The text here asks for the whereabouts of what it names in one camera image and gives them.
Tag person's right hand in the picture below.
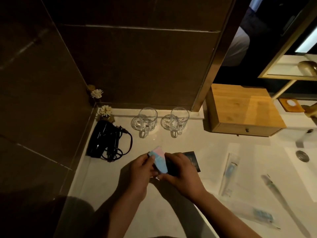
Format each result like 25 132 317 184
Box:
158 152 206 200

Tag person's left hand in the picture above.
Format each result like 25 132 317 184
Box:
127 154 159 200

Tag pastel blue pink small box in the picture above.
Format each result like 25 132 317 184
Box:
148 146 171 175

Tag black square packet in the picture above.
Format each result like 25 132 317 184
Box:
166 151 201 176

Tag person's left forearm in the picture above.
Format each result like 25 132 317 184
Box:
94 189 149 238

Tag person's right forearm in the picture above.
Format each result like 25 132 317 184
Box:
192 189 263 238

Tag clear glass mug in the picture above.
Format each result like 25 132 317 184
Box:
161 107 190 139
131 107 158 139

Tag toothbrush in clear wrapper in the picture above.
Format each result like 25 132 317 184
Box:
229 200 281 230
218 152 241 198

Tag white flower reed diffuser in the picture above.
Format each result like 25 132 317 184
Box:
96 105 115 122

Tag wooden drawer box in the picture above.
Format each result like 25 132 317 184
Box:
206 83 287 137

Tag comb in clear wrapper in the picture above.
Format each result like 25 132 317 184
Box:
261 174 312 238

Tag metal sink drain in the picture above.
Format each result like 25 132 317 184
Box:
296 150 310 163

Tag wooden soap dish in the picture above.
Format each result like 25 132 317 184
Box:
278 98 306 113

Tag white sink basin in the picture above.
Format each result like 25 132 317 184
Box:
274 99 317 238

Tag gold framed mirror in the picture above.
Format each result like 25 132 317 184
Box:
191 0 317 112

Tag gold faucet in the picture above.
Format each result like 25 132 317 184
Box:
300 102 317 119

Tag black hair dryer with cable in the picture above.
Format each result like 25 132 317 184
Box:
86 120 133 162

